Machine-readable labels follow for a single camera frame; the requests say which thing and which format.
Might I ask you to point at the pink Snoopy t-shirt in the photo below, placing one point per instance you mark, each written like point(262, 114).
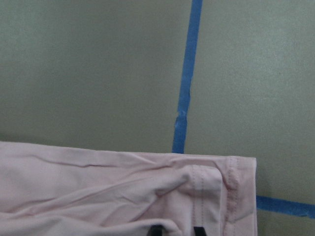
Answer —
point(64, 191)

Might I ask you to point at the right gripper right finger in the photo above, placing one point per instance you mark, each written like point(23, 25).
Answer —
point(199, 231)

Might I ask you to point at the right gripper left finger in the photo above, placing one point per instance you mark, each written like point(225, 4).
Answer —
point(155, 230)

